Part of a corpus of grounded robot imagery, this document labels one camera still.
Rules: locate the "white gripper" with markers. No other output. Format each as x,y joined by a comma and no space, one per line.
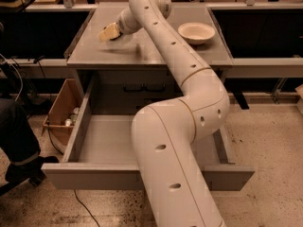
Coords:
122,26

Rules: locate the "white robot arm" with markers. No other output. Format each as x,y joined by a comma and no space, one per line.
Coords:
162,132

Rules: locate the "open grey top drawer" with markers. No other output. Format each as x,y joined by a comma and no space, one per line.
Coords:
99,154

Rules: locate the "white paper bowl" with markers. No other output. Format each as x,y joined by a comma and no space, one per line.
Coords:
196,33

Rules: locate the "cardboard box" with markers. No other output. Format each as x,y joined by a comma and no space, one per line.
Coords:
66,101

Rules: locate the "white bottle in box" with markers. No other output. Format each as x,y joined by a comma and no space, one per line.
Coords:
68,122

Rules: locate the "person's dark trouser leg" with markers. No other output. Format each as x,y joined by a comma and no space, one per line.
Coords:
17,139

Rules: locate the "black shoe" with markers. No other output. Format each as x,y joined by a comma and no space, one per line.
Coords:
31,170

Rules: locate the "black drawer handle left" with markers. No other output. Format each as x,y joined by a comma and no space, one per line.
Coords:
133,88

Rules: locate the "black drawer handle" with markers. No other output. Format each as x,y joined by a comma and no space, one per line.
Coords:
155,88
133,88

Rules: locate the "black drawer handle right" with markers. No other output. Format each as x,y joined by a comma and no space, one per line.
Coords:
155,88

